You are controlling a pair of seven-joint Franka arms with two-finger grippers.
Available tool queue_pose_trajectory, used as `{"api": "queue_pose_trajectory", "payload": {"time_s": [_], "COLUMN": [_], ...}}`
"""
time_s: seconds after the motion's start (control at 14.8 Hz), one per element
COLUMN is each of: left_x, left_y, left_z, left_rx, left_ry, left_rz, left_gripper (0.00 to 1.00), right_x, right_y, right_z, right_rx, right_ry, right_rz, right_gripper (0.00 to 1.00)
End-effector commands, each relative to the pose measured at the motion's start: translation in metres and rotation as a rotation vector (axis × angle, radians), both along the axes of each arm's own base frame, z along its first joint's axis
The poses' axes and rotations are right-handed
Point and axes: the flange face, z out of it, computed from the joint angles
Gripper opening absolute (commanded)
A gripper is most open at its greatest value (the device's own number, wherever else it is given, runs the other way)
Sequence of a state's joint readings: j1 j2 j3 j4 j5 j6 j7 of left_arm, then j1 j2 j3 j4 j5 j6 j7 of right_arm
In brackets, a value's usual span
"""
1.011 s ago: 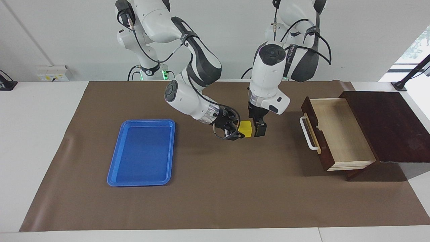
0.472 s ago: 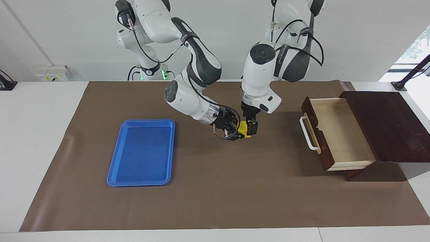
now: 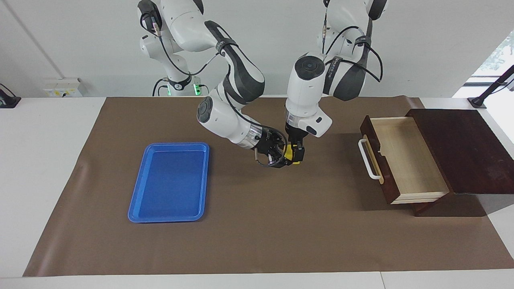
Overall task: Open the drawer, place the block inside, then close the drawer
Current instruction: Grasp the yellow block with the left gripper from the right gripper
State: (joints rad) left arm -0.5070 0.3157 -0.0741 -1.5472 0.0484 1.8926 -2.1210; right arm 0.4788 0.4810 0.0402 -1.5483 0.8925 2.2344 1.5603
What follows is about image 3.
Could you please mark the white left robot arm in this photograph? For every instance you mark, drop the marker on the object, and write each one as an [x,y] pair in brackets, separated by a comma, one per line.
[305,92]

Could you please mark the yellow block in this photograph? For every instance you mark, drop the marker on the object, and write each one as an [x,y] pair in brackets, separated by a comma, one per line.
[289,153]

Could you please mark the black angled stand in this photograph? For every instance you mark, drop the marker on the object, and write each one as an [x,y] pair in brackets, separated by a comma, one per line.
[492,89]

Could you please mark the wooden drawer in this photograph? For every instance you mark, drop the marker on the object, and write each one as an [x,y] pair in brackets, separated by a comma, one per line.
[409,160]

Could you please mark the blue plastic tray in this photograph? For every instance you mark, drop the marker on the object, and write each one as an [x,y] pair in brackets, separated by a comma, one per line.
[168,184]

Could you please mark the dark wooden cabinet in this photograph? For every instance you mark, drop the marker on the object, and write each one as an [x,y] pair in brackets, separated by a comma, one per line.
[461,152]

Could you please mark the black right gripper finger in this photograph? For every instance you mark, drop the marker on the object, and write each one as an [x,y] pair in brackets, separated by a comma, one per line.
[278,149]
[281,160]

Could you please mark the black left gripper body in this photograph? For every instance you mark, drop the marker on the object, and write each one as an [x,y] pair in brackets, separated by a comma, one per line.
[294,135]

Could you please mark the black clamp mount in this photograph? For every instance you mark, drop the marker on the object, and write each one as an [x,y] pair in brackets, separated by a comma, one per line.
[8,100]

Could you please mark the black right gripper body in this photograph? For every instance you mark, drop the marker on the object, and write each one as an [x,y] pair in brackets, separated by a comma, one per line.
[270,141]

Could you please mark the white wall socket box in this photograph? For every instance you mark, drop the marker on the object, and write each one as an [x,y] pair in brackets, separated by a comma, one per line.
[64,87]

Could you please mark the bright window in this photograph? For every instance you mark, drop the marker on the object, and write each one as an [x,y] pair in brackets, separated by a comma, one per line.
[498,56]

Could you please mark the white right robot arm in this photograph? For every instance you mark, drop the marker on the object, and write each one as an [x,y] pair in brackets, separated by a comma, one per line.
[221,116]

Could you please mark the brown table mat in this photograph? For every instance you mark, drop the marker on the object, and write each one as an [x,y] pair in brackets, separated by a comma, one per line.
[257,224]

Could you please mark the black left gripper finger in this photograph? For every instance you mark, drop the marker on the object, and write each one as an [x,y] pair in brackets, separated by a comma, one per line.
[300,154]
[290,145]

